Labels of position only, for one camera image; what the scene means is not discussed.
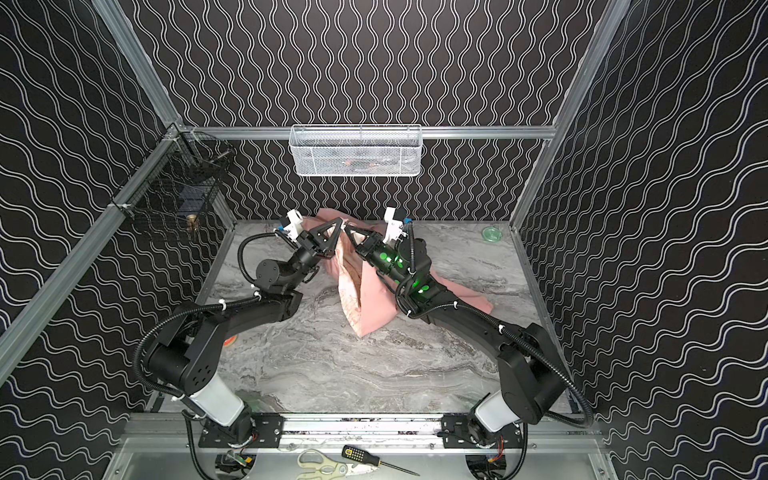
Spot pink zip-up jacket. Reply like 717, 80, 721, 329
303, 208, 493, 338

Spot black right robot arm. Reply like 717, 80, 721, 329
345, 225, 595, 437

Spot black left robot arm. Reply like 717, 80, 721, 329
131, 218, 343, 443

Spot green transparent lid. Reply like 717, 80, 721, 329
481, 226, 503, 243

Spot small brass bell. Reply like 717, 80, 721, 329
186, 214, 199, 234

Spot black yellow screwdriver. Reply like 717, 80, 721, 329
341, 445, 420, 477

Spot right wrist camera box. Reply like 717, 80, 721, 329
384, 207, 407, 246

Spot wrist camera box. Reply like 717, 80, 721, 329
279, 209, 304, 241
384, 207, 407, 246

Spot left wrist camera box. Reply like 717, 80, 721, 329
279, 209, 304, 241

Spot white wire mesh basket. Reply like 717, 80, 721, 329
289, 124, 424, 177

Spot black wire basket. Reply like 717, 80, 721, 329
116, 132, 235, 243

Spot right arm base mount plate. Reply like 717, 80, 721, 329
436, 414, 522, 449

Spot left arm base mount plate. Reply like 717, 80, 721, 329
197, 412, 285, 448

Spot scissors with pale handles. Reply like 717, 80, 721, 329
296, 449, 377, 480

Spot aluminium front rail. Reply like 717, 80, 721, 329
120, 413, 603, 455

